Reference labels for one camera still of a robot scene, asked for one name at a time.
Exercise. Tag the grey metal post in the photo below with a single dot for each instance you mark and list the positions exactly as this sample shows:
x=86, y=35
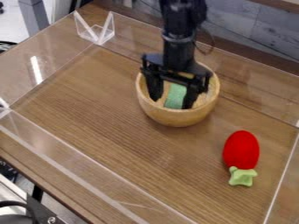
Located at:
x=34, y=15

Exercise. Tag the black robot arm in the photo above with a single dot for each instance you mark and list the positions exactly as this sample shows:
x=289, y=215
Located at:
x=183, y=15

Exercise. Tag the green foam stick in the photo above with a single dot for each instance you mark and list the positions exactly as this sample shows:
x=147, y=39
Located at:
x=174, y=99

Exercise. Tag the black clamp with cable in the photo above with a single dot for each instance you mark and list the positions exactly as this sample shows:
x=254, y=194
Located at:
x=27, y=211

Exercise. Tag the brown wooden bowl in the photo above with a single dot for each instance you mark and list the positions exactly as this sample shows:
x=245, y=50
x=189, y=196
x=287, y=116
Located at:
x=177, y=117

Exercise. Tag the red plush strawberry toy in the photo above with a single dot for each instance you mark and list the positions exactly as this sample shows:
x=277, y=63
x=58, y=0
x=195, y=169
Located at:
x=241, y=156

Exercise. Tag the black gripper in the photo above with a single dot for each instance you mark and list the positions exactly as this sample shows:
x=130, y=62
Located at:
x=174, y=65

